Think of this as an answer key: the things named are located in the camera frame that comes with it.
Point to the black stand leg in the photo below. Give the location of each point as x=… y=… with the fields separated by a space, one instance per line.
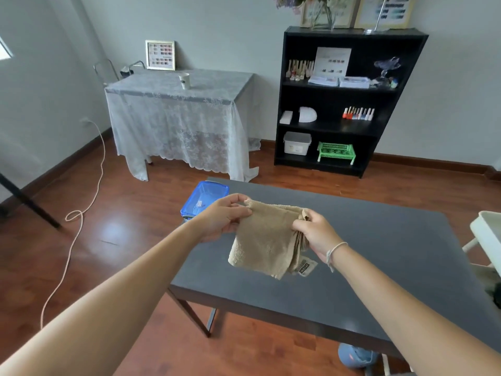
x=31 y=205

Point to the person's left forearm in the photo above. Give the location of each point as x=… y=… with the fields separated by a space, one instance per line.
x=101 y=309

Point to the row of wooden-capped bottles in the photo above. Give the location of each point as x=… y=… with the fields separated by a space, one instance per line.
x=299 y=70

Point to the black device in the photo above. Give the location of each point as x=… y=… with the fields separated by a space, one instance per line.
x=129 y=69

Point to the dark grey table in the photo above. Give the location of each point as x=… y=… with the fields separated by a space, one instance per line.
x=391 y=270

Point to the blue plastic container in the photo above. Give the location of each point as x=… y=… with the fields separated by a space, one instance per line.
x=203 y=197

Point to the glass vase with flowers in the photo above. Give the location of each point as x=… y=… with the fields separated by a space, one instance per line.
x=323 y=13

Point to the small white box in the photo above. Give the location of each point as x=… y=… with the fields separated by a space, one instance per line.
x=286 y=117

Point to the person's left thumb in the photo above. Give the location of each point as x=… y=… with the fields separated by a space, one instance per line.
x=239 y=213

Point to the wooden framed colour swatch picture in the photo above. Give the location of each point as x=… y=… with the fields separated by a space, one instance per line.
x=395 y=11

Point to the flat clear case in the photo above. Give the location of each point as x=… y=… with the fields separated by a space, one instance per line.
x=354 y=82

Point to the flat white pamphlet stack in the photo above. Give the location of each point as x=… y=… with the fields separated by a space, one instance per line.
x=323 y=81

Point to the white printed card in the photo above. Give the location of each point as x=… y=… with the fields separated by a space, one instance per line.
x=332 y=61

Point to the person's right fingers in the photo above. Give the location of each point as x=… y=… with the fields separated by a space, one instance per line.
x=302 y=226

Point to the purple glass ornament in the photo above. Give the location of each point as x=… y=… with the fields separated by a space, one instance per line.
x=387 y=68

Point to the row of nail polish bottles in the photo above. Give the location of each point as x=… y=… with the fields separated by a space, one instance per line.
x=358 y=114

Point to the person's left hand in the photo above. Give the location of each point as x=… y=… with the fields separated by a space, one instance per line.
x=217 y=221

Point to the wooden framed floral picture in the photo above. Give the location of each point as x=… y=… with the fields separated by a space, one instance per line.
x=346 y=11

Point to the white lace tablecloth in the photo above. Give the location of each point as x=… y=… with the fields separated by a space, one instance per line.
x=176 y=121

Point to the white wall outlet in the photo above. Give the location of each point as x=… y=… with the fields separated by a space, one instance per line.
x=85 y=122

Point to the white framed colour chart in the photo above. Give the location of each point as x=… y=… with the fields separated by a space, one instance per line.
x=160 y=55

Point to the black bookshelf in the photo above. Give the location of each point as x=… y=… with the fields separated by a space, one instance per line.
x=391 y=101

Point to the beige towel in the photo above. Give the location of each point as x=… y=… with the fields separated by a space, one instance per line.
x=266 y=240

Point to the silver metal stand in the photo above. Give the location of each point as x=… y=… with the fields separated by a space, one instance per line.
x=377 y=19

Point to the person's right hand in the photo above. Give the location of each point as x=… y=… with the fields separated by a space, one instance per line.
x=319 y=234

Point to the metal folding chair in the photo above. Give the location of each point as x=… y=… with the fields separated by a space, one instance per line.
x=105 y=72

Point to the white lidded storage box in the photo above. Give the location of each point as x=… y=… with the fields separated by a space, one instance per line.
x=297 y=144

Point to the green plastic basket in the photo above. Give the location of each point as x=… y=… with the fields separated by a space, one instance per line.
x=336 y=151

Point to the blue shoe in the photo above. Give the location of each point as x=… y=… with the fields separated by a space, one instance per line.
x=356 y=355

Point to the white nail lamp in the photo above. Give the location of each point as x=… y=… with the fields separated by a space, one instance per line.
x=307 y=115

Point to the person's right forearm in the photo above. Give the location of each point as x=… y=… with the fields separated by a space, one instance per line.
x=411 y=321

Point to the white paper cup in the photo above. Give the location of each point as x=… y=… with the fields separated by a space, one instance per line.
x=184 y=81

